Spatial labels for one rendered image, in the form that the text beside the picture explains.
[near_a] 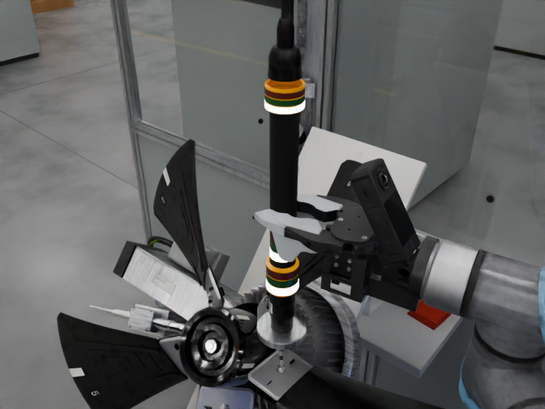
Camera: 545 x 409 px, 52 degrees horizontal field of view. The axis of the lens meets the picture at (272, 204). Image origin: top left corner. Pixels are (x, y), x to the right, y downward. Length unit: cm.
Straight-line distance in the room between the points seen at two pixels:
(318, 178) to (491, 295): 61
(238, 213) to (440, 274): 136
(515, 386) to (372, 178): 26
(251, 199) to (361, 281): 121
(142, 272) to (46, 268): 201
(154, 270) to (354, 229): 62
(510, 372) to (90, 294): 247
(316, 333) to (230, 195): 100
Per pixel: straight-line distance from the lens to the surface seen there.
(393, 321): 144
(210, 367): 86
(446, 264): 60
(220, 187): 191
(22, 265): 324
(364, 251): 62
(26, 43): 657
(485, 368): 66
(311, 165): 115
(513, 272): 61
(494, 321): 61
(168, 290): 113
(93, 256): 318
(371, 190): 59
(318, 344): 97
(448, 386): 176
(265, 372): 86
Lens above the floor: 185
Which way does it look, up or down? 32 degrees down
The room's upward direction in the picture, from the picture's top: straight up
